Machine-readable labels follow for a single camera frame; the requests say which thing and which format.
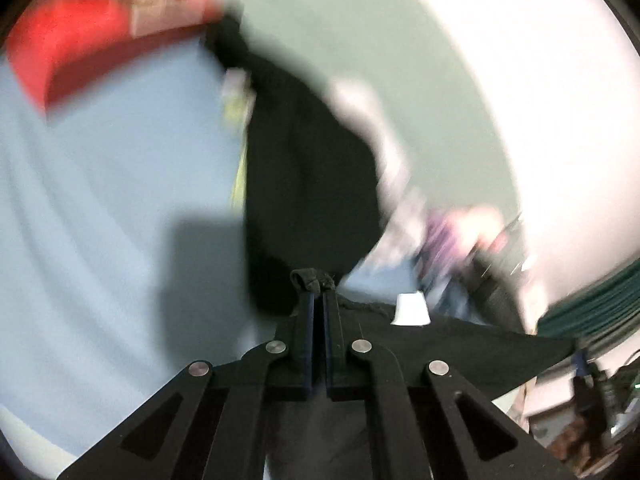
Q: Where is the black garment with tag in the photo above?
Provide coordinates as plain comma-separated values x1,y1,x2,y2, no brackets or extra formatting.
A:
204,13,382,316

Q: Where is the green striped cloth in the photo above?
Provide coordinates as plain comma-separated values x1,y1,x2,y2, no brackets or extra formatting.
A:
537,260,639,340

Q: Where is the red box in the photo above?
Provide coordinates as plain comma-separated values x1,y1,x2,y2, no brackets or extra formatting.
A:
6,0,222,112

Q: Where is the purple patterned clothes pile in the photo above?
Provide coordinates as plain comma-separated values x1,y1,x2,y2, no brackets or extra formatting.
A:
380,204,526,321

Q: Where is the black t-shirt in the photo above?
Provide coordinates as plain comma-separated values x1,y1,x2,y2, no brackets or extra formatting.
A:
265,270,568,479

